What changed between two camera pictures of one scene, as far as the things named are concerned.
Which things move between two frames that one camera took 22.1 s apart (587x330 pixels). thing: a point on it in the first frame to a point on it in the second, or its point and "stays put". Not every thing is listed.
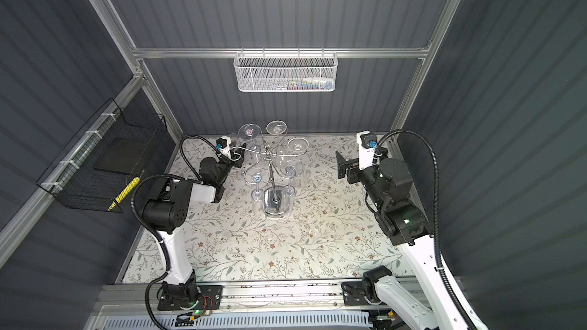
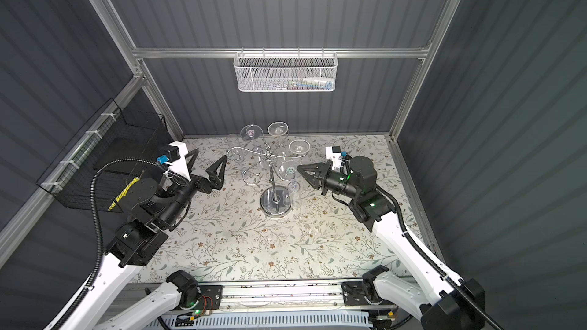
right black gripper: [353, 169] to [319, 180]
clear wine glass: [277, 127] stays put
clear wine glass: [299, 145] stays put
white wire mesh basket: [285, 72] stays put
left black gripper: [236, 160] to [213, 182]
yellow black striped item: [124, 192] stays put
